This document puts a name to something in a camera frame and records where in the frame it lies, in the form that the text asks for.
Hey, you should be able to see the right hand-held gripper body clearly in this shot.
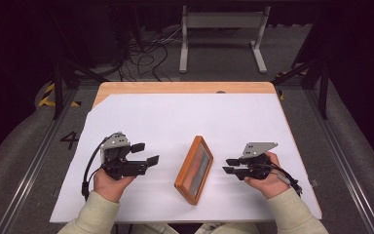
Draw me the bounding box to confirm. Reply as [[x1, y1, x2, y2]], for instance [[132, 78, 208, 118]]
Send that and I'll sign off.
[[234, 141, 280, 181]]

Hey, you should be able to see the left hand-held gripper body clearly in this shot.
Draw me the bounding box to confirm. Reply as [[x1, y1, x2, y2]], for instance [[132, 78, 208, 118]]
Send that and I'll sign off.
[[98, 131, 150, 181]]

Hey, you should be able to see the orange wooden picture frame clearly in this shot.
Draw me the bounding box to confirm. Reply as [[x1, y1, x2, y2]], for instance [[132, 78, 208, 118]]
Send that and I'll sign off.
[[173, 135, 214, 207]]

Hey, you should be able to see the person's right hand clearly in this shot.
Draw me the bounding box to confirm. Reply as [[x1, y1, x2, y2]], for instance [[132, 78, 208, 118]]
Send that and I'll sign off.
[[243, 151, 290, 200]]

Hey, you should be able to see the person's left hand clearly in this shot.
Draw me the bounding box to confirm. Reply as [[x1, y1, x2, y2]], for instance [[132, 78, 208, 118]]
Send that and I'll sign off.
[[93, 167, 135, 204]]

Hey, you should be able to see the white paper sheet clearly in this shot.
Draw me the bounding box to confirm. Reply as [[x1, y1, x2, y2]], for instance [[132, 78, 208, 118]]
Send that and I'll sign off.
[[49, 93, 323, 224]]

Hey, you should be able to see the person's right leg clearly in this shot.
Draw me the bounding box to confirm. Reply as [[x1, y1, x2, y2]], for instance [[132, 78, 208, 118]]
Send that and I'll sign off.
[[194, 222, 261, 234]]

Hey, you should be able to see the person's leg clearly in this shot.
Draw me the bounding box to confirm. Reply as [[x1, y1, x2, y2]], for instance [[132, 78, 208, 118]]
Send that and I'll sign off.
[[194, 222, 261, 234], [128, 222, 179, 234]]

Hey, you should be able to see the person's left leg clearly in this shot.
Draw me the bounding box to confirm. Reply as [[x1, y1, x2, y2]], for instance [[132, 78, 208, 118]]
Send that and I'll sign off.
[[128, 222, 179, 234]]

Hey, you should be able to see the wooden table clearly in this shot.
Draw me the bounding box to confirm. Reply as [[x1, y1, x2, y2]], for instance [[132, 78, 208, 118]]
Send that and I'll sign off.
[[92, 81, 324, 220]]

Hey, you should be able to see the yellow black hazard tape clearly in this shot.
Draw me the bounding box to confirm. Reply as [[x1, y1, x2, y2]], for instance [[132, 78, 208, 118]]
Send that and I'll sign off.
[[37, 82, 82, 108]]

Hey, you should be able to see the white metal stand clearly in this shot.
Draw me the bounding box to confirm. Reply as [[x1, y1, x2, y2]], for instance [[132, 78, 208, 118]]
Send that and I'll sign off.
[[178, 4, 272, 74]]

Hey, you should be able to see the left hand-held gripper cable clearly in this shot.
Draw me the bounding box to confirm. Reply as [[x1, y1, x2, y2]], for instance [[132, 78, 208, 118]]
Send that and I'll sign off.
[[81, 136, 110, 201]]

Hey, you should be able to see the hand-held gripper cable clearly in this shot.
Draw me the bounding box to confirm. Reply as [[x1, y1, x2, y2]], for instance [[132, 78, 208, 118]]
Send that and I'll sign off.
[[268, 162, 304, 198], [81, 136, 110, 201]]

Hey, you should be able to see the right hand-held gripper cable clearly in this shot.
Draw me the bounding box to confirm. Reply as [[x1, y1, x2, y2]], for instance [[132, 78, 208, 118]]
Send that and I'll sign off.
[[268, 162, 304, 198]]

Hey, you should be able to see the black metal frame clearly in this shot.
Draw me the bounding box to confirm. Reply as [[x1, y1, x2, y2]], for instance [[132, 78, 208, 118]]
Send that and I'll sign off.
[[271, 53, 331, 121], [47, 53, 109, 121]]

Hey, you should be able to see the aluminium floor rail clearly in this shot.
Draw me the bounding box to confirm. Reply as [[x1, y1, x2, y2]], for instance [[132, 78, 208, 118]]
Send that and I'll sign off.
[[305, 89, 374, 234], [0, 89, 79, 234]]

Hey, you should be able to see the tangle of black floor cables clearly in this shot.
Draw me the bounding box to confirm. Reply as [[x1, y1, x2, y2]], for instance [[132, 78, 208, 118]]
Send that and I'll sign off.
[[116, 27, 183, 82]]

